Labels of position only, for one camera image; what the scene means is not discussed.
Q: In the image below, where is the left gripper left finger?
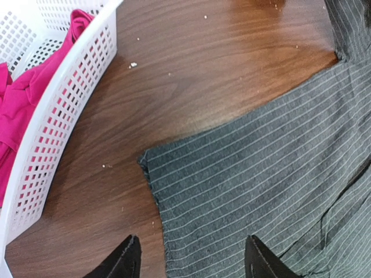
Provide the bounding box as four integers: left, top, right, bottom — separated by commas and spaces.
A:
83, 235, 141, 278

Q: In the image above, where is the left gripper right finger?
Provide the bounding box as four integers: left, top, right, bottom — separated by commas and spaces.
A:
245, 235, 298, 278

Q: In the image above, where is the black pinstriped shirt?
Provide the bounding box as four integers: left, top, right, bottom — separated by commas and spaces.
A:
139, 1, 370, 277

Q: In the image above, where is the white plastic laundry basket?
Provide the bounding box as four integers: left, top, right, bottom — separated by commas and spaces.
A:
0, 0, 124, 278

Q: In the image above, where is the red garment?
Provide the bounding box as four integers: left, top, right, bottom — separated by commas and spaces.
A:
1, 9, 94, 201

